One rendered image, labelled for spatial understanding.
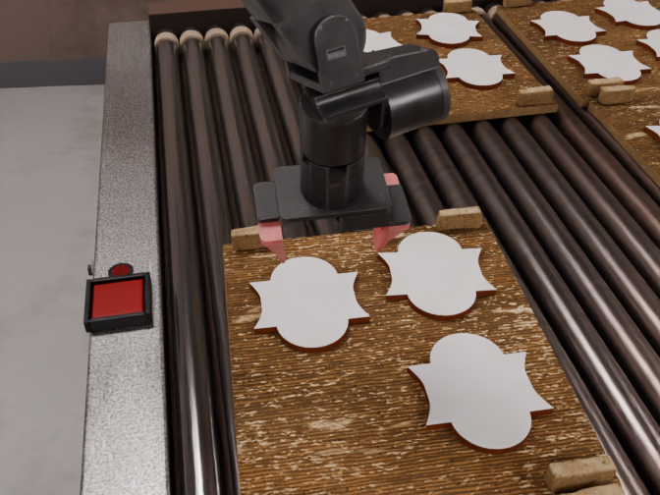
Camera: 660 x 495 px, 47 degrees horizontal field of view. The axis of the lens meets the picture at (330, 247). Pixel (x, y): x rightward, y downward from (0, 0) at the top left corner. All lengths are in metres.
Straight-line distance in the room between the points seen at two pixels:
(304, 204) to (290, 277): 0.23
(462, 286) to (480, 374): 0.14
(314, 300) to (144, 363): 0.20
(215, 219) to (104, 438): 0.36
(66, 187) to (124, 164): 1.67
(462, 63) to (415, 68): 0.76
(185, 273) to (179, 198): 0.16
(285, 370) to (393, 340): 0.13
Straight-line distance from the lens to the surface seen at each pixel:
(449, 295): 0.89
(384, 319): 0.87
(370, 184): 0.70
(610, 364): 0.89
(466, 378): 0.80
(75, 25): 3.42
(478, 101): 1.30
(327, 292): 0.88
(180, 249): 1.00
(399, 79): 0.64
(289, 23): 0.58
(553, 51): 1.51
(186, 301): 0.93
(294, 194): 0.69
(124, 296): 0.94
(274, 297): 0.88
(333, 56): 0.59
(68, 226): 2.66
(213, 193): 1.09
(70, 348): 2.23
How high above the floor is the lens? 1.55
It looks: 40 degrees down
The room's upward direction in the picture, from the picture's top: straight up
